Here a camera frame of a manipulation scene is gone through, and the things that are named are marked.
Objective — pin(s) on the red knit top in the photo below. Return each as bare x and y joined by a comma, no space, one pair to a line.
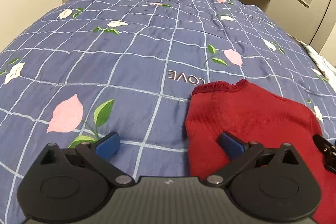
249,119

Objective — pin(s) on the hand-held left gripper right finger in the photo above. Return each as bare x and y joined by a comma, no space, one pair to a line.
231,145

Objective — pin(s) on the blue checked floral quilt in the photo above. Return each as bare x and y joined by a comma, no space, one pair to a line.
131,56

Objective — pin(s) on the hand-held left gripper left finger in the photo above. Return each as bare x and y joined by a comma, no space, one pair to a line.
107,146

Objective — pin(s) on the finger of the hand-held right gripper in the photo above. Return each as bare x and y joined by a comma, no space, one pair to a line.
325,151

